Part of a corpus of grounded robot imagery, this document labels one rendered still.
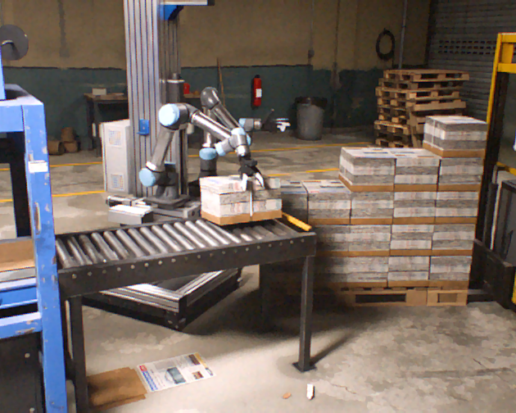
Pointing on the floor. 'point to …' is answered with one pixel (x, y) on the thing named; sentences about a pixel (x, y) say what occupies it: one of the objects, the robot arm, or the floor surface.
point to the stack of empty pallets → (409, 88)
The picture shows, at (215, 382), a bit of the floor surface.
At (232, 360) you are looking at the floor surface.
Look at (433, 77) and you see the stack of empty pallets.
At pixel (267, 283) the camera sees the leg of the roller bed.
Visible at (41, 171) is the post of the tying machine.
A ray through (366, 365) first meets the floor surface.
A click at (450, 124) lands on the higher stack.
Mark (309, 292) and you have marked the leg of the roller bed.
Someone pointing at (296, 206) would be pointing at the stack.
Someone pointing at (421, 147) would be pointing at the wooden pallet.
